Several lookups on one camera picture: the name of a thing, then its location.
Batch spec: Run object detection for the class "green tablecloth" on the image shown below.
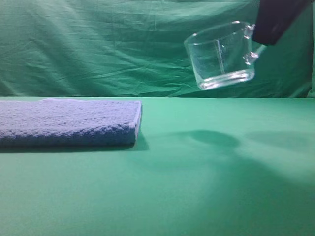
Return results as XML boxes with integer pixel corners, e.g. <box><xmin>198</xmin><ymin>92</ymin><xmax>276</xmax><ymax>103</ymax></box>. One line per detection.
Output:
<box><xmin>0</xmin><ymin>98</ymin><xmax>315</xmax><ymax>236</ymax></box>

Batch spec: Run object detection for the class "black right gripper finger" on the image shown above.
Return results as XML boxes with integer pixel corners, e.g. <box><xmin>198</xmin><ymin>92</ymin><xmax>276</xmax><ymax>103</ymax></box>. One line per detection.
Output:
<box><xmin>252</xmin><ymin>0</ymin><xmax>310</xmax><ymax>46</ymax></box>

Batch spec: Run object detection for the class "transparent glass cup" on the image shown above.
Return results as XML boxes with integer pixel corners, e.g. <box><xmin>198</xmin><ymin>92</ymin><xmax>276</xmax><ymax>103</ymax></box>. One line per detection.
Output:
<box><xmin>184</xmin><ymin>21</ymin><xmax>266</xmax><ymax>90</ymax></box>

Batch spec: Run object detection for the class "folded blue towel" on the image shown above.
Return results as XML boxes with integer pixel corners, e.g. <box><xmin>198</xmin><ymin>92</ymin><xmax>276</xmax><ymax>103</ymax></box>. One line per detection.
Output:
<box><xmin>0</xmin><ymin>98</ymin><xmax>142</xmax><ymax>148</ymax></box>

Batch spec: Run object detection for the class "green backdrop cloth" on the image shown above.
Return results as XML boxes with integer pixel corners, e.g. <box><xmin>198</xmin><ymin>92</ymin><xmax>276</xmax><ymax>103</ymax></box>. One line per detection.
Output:
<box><xmin>0</xmin><ymin>0</ymin><xmax>315</xmax><ymax>98</ymax></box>

